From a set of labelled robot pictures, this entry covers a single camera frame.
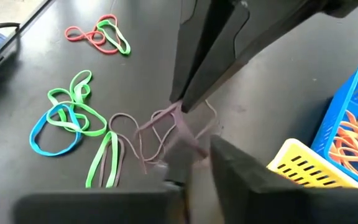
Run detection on blue plastic basket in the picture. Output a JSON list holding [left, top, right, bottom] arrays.
[[310, 57, 358, 190]]

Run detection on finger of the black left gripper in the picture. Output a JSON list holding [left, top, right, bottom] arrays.
[[180, 0, 323, 113], [169, 0, 213, 103]]

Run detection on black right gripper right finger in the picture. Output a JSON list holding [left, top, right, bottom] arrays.
[[209, 134, 358, 224]]

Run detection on blue rubber band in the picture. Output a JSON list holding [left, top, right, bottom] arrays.
[[29, 103, 84, 157]]

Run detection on red rubber band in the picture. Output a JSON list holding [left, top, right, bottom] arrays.
[[64, 13, 119, 55]]

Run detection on orange rubber bands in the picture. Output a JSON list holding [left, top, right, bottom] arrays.
[[329, 110, 358, 185]]

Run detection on green rubber band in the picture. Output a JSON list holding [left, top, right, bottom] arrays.
[[85, 130, 120, 189], [96, 19, 132, 57], [47, 69, 93, 131], [46, 101, 109, 138]]

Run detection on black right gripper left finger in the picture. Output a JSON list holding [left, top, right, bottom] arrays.
[[12, 141, 199, 224]]

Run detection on yellow plastic basket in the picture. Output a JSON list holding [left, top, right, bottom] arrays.
[[266, 138, 358, 190]]

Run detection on dark brown rubber band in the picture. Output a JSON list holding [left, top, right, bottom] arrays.
[[98, 136, 126, 188], [108, 112, 149, 174], [134, 101, 210, 163]]

